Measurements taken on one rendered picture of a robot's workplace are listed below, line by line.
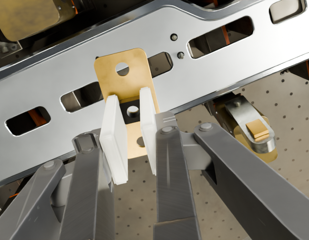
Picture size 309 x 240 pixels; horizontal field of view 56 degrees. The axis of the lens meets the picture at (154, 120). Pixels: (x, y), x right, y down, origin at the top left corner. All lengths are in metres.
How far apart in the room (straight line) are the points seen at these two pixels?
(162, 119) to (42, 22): 0.26
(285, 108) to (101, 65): 0.76
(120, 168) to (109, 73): 0.08
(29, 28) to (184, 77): 0.24
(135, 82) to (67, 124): 0.31
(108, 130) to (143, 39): 0.32
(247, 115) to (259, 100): 0.39
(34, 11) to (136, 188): 0.66
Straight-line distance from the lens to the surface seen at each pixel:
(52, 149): 0.54
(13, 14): 0.40
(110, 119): 0.17
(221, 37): 0.61
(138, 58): 0.21
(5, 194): 0.90
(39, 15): 0.39
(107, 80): 0.21
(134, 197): 0.95
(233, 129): 0.48
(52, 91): 0.49
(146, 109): 0.17
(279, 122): 0.93
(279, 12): 0.52
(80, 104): 0.51
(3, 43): 0.46
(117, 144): 0.15
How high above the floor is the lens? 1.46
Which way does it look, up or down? 67 degrees down
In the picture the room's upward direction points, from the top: 169 degrees clockwise
